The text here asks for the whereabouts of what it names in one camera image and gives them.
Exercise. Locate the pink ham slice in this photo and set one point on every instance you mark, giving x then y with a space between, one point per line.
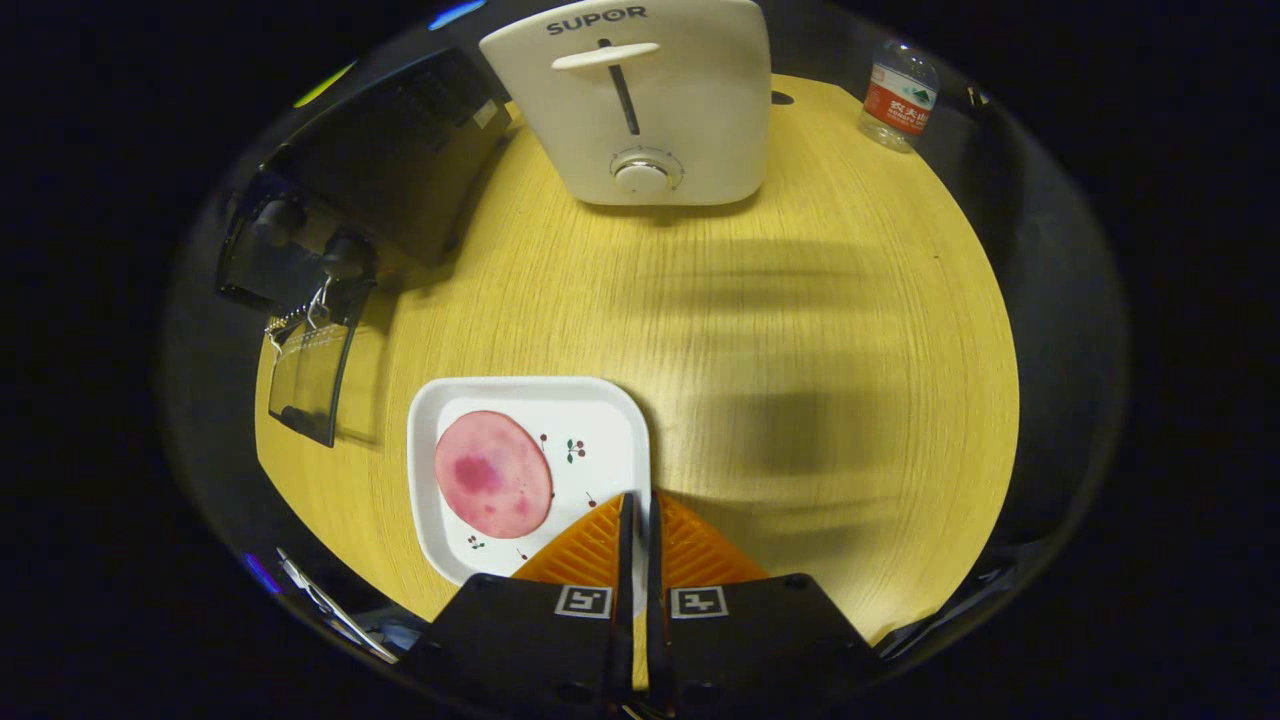
490 475

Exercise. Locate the white square plate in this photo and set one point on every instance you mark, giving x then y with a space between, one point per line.
600 420

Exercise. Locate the shiny metal bar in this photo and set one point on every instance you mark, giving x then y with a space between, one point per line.
330 605

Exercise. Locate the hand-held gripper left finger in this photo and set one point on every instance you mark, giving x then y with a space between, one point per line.
625 560

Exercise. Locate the white pop-up toaster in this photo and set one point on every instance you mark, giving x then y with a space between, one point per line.
700 100

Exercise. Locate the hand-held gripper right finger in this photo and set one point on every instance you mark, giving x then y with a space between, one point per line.
655 600

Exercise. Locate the clear plastic water bottle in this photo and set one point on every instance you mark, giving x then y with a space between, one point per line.
898 105

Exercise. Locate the black toaster oven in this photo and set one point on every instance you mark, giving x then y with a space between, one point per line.
400 150

